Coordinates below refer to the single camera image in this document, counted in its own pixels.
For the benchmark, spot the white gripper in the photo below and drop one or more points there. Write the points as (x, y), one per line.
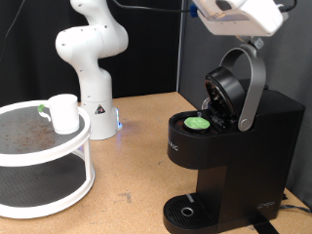
(253, 22)

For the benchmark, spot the green-lidded reusable coffee pod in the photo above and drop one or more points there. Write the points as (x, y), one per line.
(196, 123)

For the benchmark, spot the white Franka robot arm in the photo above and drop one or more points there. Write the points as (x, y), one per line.
(94, 81)

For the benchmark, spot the black Keurig coffee machine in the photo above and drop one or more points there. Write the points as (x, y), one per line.
(253, 162)

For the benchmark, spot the grey partition panel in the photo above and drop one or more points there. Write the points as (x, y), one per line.
(292, 71)

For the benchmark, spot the black drip tray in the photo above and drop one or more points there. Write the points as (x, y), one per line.
(187, 213)

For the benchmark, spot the black tape strip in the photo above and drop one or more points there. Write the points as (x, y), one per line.
(265, 226)

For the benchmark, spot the black backdrop curtain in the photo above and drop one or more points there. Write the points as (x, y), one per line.
(26, 71)

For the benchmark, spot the white two-tier turntable shelf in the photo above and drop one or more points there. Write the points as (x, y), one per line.
(32, 159)

